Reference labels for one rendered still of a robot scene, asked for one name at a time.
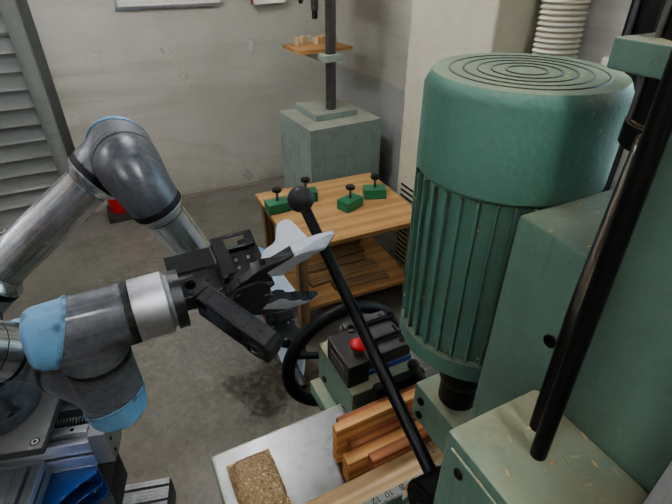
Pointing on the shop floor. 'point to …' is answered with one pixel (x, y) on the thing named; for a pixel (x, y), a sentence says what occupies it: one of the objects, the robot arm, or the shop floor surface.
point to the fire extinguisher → (117, 212)
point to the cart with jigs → (343, 236)
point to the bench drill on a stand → (327, 120)
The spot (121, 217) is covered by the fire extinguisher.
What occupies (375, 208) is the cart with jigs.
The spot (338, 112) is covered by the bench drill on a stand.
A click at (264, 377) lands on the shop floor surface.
